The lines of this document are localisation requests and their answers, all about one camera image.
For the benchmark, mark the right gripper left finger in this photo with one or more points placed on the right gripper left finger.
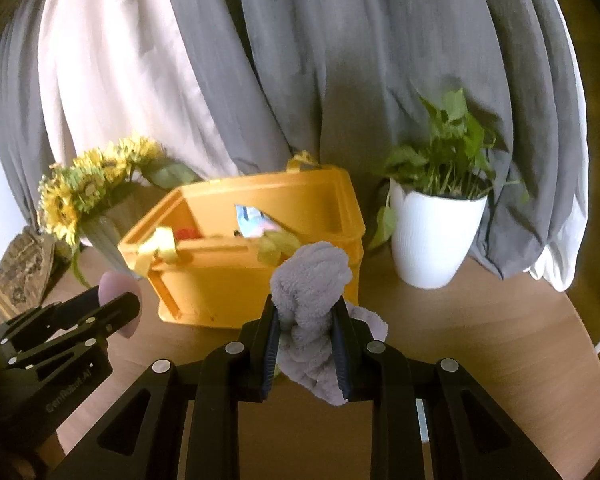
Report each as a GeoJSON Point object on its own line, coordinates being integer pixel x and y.
{"type": "Point", "coordinates": [181, 421]}

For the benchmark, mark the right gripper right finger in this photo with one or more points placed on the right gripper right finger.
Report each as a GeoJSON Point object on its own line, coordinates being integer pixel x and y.
{"type": "Point", "coordinates": [428, 418]}

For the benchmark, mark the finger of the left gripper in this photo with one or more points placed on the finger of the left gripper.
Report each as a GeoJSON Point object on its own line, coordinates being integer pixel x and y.
{"type": "Point", "coordinates": [98, 324]}
{"type": "Point", "coordinates": [38, 324]}

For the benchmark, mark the pink plush toy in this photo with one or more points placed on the pink plush toy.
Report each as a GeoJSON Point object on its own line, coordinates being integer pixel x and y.
{"type": "Point", "coordinates": [116, 288]}

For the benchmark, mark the purple fluffy scrunchie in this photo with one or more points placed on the purple fluffy scrunchie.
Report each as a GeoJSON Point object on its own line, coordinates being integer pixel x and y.
{"type": "Point", "coordinates": [304, 290]}

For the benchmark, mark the colourful printed cloth pouch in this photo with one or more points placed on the colourful printed cloth pouch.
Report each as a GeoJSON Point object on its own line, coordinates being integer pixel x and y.
{"type": "Point", "coordinates": [253, 223]}

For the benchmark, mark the red fluffy plush toy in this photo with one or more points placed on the red fluffy plush toy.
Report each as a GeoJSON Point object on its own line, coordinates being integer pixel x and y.
{"type": "Point", "coordinates": [187, 234]}

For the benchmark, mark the green plush toy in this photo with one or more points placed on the green plush toy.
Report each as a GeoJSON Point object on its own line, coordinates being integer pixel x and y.
{"type": "Point", "coordinates": [275, 247]}

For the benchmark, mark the patterned brown cushion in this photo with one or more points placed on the patterned brown cushion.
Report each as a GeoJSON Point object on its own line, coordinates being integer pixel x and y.
{"type": "Point", "coordinates": [24, 272]}

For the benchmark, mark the orange plastic crate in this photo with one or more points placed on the orange plastic crate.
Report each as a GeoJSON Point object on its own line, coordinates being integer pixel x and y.
{"type": "Point", "coordinates": [209, 248]}

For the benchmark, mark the sunflower bouquet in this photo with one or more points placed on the sunflower bouquet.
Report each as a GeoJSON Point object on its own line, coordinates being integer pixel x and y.
{"type": "Point", "coordinates": [74, 197]}

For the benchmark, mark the white plant pot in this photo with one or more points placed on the white plant pot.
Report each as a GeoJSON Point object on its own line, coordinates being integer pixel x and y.
{"type": "Point", "coordinates": [433, 235]}

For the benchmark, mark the beige curtain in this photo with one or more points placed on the beige curtain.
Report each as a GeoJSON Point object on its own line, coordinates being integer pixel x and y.
{"type": "Point", "coordinates": [115, 68]}

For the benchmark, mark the green potted plant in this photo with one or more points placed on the green potted plant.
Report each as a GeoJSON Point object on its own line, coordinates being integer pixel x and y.
{"type": "Point", "coordinates": [455, 161]}

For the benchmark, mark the grey curtain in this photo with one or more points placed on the grey curtain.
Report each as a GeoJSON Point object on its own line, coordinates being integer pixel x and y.
{"type": "Point", "coordinates": [341, 79]}

